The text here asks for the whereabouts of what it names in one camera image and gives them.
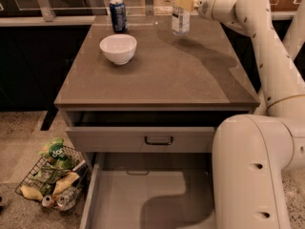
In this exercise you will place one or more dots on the grey middle drawer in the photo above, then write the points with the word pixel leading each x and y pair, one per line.
pixel 150 199

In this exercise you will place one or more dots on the grey drawer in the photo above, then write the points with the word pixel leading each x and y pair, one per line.
pixel 150 199
pixel 146 132

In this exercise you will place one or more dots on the grey drawer cabinet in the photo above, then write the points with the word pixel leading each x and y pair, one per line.
pixel 197 72

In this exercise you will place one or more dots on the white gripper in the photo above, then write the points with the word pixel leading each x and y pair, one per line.
pixel 204 4

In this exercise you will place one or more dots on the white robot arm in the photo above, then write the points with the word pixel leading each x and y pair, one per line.
pixel 251 151

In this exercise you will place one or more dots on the green snack bag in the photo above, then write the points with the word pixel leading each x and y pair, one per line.
pixel 53 152

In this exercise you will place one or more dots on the silver can in basket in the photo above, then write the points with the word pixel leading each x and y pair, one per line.
pixel 66 200

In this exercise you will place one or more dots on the black wire basket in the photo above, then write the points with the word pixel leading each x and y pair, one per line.
pixel 40 180

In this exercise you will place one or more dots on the clear plastic water bottle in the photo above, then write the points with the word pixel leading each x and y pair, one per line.
pixel 180 21

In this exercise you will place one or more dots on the grey top drawer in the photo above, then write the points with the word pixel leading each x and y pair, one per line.
pixel 146 132

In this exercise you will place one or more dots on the white ceramic bowl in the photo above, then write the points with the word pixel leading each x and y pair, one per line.
pixel 118 48

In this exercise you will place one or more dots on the blue soda can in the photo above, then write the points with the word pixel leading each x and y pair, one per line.
pixel 118 15

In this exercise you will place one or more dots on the yellow snack bag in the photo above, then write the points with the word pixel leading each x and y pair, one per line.
pixel 65 182

